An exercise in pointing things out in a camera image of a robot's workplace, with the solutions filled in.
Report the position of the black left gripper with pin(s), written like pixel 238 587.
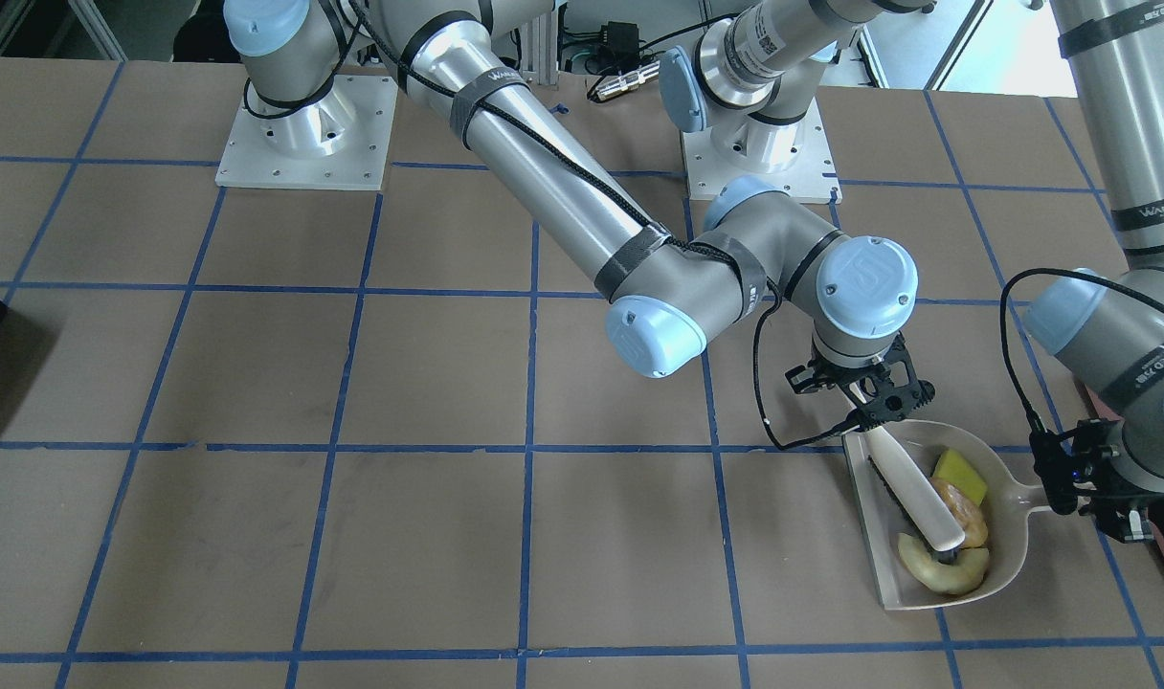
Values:
pixel 1121 508

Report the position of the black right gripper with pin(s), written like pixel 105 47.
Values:
pixel 844 375

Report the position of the beige plastic dustpan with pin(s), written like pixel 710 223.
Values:
pixel 1006 507

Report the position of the yellow sponge piece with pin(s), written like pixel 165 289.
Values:
pixel 955 468

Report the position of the orange bread roll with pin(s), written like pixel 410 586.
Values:
pixel 968 514

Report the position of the beige hand brush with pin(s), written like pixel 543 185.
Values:
pixel 912 489

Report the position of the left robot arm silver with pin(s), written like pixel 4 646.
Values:
pixel 1109 332

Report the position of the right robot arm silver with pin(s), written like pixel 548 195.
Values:
pixel 668 298

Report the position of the silver metal cylinder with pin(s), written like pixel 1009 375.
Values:
pixel 616 86

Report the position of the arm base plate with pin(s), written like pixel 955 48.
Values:
pixel 795 158
pixel 338 143

